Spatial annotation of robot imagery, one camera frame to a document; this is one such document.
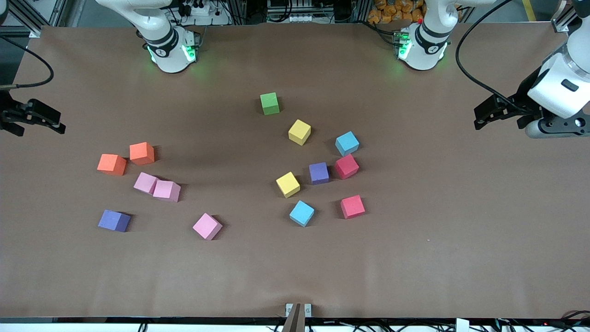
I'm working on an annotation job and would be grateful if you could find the light blue foam cube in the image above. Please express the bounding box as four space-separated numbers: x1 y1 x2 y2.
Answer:
335 131 360 157
289 200 315 227

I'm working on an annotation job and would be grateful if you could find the yellow foam cube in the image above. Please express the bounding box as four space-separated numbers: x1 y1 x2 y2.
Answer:
276 172 301 199
288 119 312 146

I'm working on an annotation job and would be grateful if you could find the green foam cube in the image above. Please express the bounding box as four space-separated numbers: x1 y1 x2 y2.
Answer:
260 92 281 116

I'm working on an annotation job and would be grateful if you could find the orange foam cube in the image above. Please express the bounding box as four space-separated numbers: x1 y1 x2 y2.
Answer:
129 142 155 166
97 154 127 176

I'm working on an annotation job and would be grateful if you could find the pink foam cube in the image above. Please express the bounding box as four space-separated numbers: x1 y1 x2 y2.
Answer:
192 213 223 241
153 179 181 203
133 172 159 195

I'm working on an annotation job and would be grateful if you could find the purple foam cube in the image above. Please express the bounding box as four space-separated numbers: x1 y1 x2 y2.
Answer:
97 210 131 233
309 162 330 185

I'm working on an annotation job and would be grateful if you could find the bag of orange items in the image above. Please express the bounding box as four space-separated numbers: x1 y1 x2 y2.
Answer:
367 0 427 24

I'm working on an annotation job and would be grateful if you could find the red foam cube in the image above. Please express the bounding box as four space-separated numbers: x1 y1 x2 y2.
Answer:
334 154 360 180
340 195 366 219

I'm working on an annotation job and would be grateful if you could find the brown paper table cover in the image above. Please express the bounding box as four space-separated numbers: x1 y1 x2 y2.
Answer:
0 21 590 321

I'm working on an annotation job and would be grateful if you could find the white power strip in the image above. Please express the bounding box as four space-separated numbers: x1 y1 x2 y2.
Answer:
182 0 217 17

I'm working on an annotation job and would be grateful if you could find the grey control box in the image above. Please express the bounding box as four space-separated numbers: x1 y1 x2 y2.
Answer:
266 0 323 23

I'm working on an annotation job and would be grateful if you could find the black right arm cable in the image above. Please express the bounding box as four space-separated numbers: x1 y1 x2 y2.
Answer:
0 35 54 89

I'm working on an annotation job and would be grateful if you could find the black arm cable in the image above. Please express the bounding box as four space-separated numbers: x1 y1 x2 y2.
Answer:
0 35 54 89
455 0 526 113

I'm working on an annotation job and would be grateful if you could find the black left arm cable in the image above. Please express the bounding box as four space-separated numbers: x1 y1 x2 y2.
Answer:
455 0 526 113

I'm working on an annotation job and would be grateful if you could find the aluminium frame profile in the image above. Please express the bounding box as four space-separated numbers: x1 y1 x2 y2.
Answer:
551 0 581 33
9 0 70 37

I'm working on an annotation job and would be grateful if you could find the black cable loop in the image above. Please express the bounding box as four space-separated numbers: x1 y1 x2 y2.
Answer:
560 310 590 326

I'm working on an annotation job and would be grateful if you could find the grey metal camera bracket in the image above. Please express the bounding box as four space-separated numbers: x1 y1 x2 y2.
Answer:
285 302 313 332

